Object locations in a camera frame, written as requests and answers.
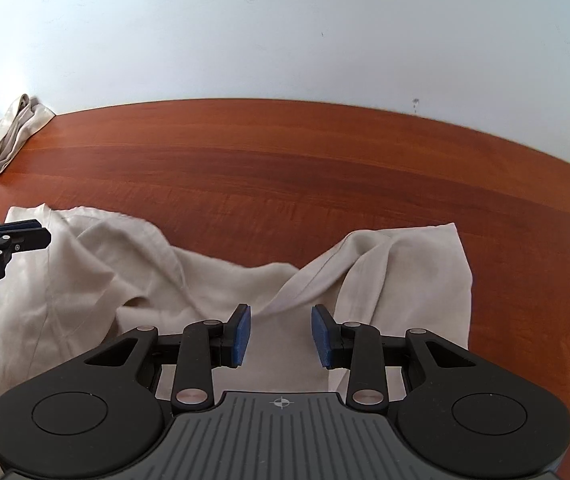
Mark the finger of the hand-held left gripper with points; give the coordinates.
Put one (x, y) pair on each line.
(32, 240)
(15, 225)

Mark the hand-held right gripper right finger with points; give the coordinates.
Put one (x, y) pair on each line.
(321, 335)

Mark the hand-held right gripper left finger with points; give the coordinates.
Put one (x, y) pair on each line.
(240, 335)

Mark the beige trousers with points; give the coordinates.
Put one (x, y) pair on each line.
(90, 280)

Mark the folded beige garment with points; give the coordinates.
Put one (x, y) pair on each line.
(7, 130)

